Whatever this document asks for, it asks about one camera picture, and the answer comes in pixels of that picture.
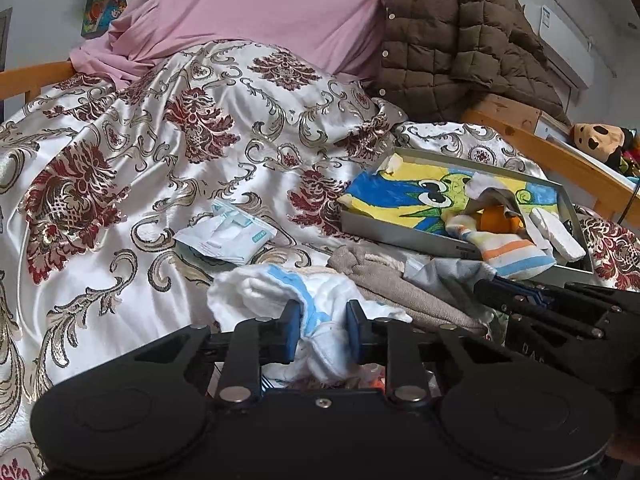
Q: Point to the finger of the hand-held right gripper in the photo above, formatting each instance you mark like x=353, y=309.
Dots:
x=500, y=292
x=590, y=295

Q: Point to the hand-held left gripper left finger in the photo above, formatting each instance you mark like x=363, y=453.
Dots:
x=292, y=332

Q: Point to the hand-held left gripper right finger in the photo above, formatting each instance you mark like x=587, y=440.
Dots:
x=355, y=332

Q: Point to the grey cloth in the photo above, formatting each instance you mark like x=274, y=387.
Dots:
x=445, y=275
x=495, y=190

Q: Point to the white and blue cloth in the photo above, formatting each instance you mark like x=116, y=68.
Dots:
x=250, y=290

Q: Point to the beige knit cloth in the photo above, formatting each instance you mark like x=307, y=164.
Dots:
x=395, y=285

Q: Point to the orange ribbed cup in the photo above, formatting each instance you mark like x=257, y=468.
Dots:
x=492, y=220

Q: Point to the grey tray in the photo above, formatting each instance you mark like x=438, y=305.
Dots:
x=400, y=235

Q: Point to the pastel striped sock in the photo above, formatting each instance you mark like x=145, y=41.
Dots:
x=505, y=252

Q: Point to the white spongy cloth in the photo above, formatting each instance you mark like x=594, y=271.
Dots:
x=557, y=237

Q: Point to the white wipes packet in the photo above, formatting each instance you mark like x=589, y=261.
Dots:
x=225, y=235

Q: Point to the yellow blue cartoon towel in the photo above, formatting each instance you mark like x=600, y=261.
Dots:
x=400, y=195

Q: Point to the tan plush toy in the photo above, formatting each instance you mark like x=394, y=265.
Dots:
x=600, y=140

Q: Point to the floral satin blanket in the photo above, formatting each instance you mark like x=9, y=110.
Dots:
x=125, y=185

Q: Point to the brown padded jacket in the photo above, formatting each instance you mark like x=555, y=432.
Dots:
x=450, y=50

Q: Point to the white air conditioner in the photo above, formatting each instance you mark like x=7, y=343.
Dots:
x=565, y=45

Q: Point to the pink sheet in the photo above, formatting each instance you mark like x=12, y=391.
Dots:
x=250, y=10

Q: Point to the wooden bed frame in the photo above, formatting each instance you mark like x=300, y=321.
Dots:
x=540, y=150

